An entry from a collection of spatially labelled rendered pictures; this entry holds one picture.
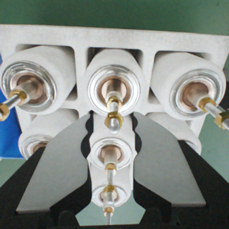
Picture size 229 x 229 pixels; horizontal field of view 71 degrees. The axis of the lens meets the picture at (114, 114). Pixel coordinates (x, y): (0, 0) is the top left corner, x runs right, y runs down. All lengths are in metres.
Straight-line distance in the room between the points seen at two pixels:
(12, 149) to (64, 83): 0.39
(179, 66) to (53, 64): 0.17
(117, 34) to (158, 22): 0.21
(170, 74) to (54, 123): 0.21
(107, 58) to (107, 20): 0.25
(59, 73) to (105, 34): 0.10
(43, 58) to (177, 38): 0.21
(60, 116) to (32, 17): 0.28
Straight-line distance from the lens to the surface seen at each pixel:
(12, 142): 0.61
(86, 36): 0.29
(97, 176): 0.36
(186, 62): 0.25
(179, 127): 0.31
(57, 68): 0.24
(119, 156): 0.30
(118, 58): 0.23
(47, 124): 0.30
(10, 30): 0.33
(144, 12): 0.48
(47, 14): 0.50
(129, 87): 0.23
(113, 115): 0.15
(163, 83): 0.25
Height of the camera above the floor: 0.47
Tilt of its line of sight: 61 degrees down
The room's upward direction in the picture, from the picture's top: 179 degrees clockwise
